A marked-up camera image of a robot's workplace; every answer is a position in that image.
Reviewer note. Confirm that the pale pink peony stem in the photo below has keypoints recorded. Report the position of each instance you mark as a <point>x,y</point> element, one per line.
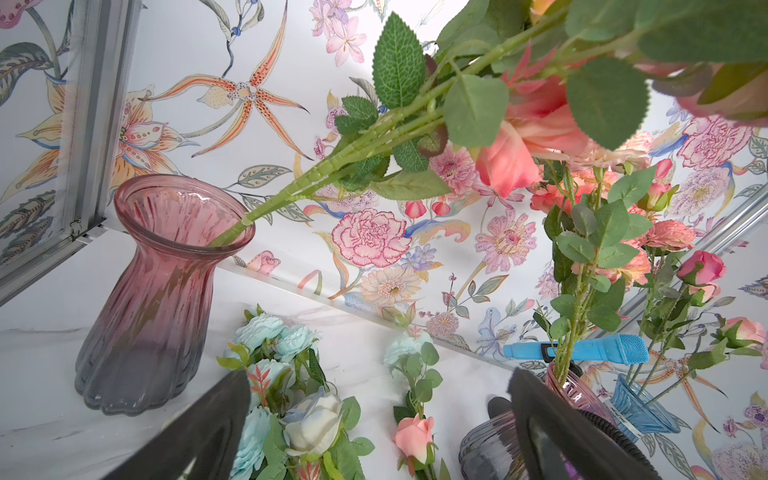
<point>607,237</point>

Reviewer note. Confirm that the blue microphone on black stand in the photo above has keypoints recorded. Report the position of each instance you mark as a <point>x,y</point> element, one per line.
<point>618,349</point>

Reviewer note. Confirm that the pink ribbed glass vase centre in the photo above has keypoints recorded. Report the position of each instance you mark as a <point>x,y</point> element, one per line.
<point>497,448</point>

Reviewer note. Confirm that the large peach peony stem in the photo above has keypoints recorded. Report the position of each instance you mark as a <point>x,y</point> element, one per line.
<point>544,110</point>

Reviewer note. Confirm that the blue purple glass vase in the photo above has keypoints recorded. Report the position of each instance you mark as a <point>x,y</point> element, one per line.
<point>636,415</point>

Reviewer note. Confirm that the magenta rose stem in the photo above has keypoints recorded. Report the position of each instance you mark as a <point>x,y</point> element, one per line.
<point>673,283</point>

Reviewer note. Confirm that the pink ribbed glass vase left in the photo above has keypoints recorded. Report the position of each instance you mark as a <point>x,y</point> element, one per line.
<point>148,340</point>

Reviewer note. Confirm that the left corner aluminium post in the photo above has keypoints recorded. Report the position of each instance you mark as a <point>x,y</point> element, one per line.
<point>103,43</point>

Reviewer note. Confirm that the bunch of artificial flowers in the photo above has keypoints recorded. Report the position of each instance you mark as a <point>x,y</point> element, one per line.
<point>297,425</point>

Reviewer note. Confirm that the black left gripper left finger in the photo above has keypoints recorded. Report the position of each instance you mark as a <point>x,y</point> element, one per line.
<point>202,442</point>

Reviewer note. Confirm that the small pink rosebud stem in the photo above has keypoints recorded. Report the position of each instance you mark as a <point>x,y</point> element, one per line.
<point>414,438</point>

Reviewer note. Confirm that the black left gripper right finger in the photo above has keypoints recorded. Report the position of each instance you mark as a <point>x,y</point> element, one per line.
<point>595,455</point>

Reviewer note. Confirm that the coral rose spray stem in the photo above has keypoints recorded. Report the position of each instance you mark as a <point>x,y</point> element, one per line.
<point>420,96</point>

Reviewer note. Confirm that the pale blue flower sprig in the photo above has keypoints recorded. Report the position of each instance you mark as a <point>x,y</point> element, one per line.
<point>411,359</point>

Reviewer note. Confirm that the pink ribbed glass vase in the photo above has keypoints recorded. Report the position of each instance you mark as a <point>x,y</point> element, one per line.
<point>497,448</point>
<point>148,340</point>

